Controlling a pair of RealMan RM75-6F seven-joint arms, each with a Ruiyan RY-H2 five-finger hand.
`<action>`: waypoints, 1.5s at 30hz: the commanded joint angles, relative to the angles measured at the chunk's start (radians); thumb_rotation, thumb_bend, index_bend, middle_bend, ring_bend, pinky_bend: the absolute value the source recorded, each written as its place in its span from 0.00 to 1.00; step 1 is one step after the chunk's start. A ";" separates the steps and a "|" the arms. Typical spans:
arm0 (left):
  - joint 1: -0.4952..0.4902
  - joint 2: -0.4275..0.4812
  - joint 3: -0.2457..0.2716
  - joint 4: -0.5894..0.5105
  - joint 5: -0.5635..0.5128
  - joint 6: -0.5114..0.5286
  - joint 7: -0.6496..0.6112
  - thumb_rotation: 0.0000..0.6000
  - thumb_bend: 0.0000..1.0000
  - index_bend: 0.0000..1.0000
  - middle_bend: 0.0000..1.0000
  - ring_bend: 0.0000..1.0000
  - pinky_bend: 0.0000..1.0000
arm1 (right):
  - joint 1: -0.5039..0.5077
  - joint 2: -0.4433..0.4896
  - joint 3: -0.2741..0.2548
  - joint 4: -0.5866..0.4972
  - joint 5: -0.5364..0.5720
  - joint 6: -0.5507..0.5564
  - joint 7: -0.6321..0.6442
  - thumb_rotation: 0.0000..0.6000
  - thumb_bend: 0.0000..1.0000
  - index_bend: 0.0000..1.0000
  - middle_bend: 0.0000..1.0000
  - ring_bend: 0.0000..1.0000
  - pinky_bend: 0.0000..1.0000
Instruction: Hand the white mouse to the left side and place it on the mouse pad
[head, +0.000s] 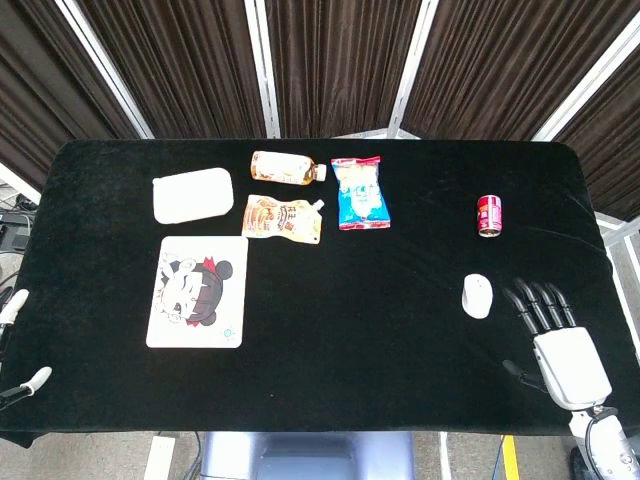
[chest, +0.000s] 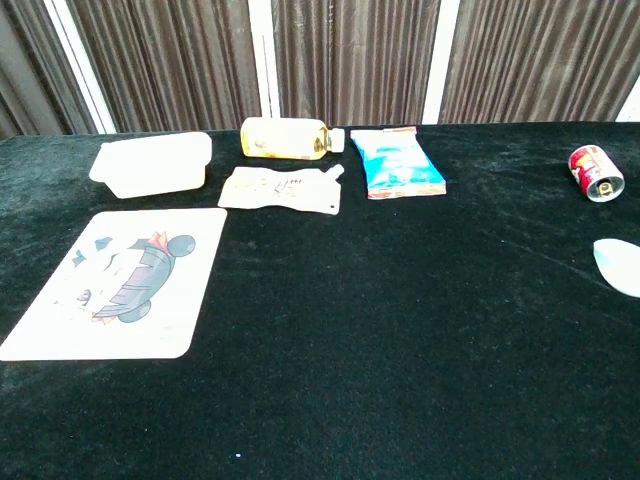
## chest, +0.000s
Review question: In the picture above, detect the white rounded piece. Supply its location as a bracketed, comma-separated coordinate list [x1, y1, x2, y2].
[592, 238, 640, 300]

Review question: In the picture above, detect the white cartoon printed mat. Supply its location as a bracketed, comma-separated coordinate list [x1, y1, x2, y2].
[0, 207, 229, 362]

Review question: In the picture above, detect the beige spouted sauce pouch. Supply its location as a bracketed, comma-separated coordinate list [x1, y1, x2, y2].
[217, 163, 346, 217]

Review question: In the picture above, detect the blue white snack bag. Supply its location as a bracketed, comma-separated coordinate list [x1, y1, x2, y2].
[349, 126, 448, 200]

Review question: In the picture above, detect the yellow tea plastic bottle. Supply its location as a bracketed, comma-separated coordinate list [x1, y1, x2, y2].
[239, 116, 346, 161]

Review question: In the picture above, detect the black velvet tablecloth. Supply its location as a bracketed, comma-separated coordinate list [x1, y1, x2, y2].
[0, 121, 640, 480]

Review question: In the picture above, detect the brown pleated curtain panel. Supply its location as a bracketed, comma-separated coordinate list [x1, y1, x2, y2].
[438, 0, 640, 125]
[0, 0, 97, 140]
[66, 0, 262, 134]
[271, 0, 442, 128]

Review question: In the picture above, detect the translucent plastic lidded container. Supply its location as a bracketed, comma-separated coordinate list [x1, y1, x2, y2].
[88, 131, 213, 200]

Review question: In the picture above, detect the red drink can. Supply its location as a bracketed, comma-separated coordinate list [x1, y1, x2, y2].
[567, 144, 626, 203]

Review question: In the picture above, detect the white frame post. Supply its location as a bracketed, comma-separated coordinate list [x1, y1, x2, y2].
[42, 0, 119, 135]
[248, 0, 282, 132]

